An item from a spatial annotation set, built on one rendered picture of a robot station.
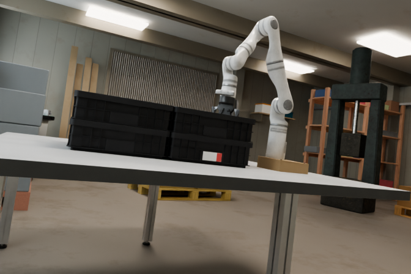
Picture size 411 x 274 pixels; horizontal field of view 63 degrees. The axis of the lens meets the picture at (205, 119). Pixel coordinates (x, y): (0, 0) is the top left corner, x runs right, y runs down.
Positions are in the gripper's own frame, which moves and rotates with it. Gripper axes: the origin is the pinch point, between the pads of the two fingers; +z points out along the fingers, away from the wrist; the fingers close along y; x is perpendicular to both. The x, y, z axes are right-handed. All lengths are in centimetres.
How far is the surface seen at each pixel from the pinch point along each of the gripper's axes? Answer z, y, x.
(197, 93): -134, 274, -727
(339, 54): -234, -79, -606
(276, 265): 48, -34, 30
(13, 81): -23, 244, -101
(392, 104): -160, -222, -741
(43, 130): 23, 297, -211
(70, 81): -87, 484, -463
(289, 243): 40, -38, 28
